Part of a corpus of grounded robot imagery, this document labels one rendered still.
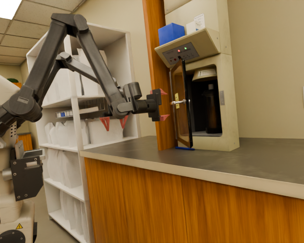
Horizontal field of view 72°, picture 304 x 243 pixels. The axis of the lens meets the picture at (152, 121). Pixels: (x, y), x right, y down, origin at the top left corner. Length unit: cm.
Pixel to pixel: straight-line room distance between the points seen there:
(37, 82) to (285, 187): 86
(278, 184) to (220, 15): 79
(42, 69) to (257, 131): 123
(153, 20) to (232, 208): 104
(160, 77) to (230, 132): 50
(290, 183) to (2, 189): 101
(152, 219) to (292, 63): 112
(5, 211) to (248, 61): 146
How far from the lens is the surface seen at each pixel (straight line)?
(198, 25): 111
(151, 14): 135
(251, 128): 149
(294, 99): 141
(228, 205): 85
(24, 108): 81
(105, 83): 85
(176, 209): 102
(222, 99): 107
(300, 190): 71
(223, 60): 109
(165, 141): 125
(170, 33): 115
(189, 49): 110
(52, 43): 92
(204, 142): 115
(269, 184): 73
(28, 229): 107
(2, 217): 105
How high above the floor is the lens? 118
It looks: 3 degrees down
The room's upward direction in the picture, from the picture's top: 6 degrees counter-clockwise
